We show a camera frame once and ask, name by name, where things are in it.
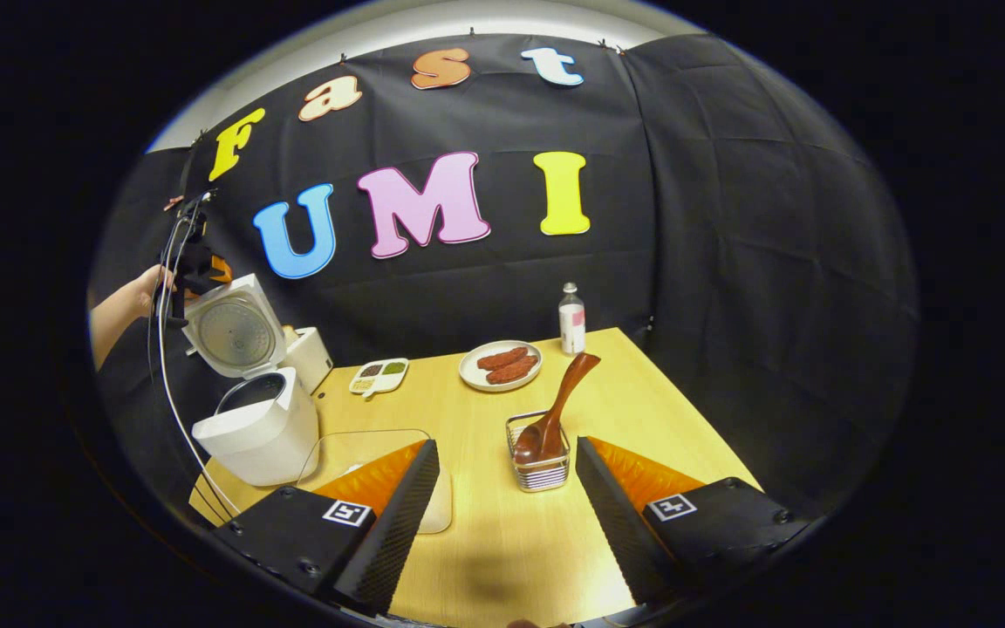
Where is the white divided seasoning dish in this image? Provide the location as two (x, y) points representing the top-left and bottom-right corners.
(348, 358), (410, 399)

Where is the small clear bottle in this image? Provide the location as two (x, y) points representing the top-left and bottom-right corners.
(558, 282), (587, 355)

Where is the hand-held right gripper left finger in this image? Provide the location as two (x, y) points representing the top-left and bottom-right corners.
(215, 439), (441, 616)

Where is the white round plate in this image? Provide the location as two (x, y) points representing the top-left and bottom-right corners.
(458, 339), (544, 393)

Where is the brown sausage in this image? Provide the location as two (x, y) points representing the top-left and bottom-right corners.
(476, 346), (530, 372)
(486, 354), (539, 386)

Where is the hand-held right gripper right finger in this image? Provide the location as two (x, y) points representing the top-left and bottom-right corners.
(574, 436), (810, 607)

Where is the brown wooden spoon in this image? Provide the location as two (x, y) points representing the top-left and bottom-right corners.
(513, 352), (602, 465)

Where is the clear glass container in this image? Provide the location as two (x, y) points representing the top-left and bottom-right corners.
(295, 428), (454, 535)

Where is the black backdrop cloth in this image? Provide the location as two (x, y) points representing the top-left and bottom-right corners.
(88, 33), (918, 524)

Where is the metal wire chopstick holder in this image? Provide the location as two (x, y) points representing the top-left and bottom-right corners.
(505, 411), (572, 494)

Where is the white rice cooker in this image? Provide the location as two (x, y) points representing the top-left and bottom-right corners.
(182, 273), (322, 488)

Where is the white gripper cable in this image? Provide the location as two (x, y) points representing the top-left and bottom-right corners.
(147, 196), (242, 522)

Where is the white toaster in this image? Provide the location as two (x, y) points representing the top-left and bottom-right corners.
(280, 326), (335, 395)

